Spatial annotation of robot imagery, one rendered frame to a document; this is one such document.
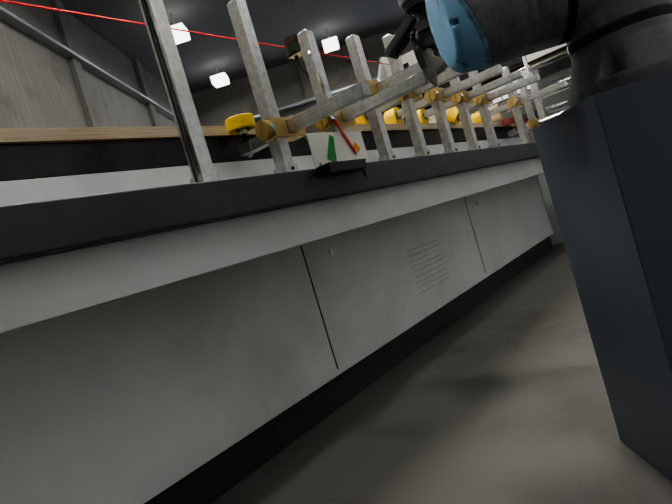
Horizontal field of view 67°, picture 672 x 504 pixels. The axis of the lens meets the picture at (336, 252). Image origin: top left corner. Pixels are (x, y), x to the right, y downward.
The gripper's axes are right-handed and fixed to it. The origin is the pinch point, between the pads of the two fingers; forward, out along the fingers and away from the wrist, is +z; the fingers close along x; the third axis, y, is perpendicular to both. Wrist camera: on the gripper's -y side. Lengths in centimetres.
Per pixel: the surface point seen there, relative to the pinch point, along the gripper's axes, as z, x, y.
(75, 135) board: -6, -70, -50
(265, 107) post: -4.8, -30.8, -30.5
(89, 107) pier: -327, 395, -821
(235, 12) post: -29, -31, -31
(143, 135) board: -5, -53, -50
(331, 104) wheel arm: 0.9, -26.5, -14.1
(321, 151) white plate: 7.8, -15.8, -29.0
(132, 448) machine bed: 61, -77, -51
